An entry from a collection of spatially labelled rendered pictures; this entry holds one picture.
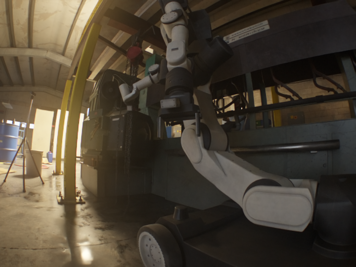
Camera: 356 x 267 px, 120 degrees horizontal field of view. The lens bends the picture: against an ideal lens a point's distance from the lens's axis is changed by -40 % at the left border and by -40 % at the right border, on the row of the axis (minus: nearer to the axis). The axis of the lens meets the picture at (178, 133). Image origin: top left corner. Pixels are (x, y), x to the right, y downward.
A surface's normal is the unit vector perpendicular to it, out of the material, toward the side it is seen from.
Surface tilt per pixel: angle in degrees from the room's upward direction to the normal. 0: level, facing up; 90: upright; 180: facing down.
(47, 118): 90
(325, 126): 90
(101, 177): 90
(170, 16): 79
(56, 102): 90
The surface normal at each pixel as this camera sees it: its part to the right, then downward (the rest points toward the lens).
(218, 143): 0.61, 0.10
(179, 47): -0.26, -0.34
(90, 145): -0.45, -0.14
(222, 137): 0.62, -0.24
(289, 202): -0.78, -0.11
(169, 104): -0.23, 0.18
